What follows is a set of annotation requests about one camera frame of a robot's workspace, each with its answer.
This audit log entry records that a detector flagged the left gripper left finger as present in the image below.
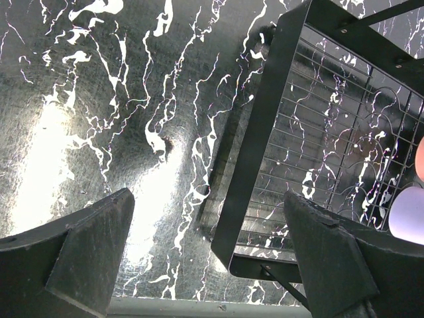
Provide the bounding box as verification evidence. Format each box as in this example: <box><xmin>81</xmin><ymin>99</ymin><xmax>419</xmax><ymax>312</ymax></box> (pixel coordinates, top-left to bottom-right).
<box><xmin>1</xmin><ymin>188</ymin><xmax>134</xmax><ymax>317</ymax></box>

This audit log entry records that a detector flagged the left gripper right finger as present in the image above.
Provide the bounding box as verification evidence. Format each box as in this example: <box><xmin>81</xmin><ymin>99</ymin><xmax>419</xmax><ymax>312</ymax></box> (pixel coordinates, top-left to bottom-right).
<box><xmin>284</xmin><ymin>191</ymin><xmax>423</xmax><ymax>317</ymax></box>

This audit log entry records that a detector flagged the lavender plastic cup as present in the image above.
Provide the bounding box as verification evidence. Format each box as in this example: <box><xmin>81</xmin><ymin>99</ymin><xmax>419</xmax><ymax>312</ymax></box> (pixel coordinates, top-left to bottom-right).
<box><xmin>388</xmin><ymin>187</ymin><xmax>424</xmax><ymax>245</ymax></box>

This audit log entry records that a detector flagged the pink plastic cup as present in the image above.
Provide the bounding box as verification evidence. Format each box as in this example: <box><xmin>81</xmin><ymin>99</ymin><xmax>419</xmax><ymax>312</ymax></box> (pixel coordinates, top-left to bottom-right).
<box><xmin>415</xmin><ymin>138</ymin><xmax>424</xmax><ymax>182</ymax></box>

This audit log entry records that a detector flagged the black wire dish rack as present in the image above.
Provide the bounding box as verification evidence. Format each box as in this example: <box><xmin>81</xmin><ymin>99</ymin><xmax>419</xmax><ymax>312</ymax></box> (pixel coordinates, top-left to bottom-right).
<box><xmin>211</xmin><ymin>1</ymin><xmax>423</xmax><ymax>310</ymax></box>

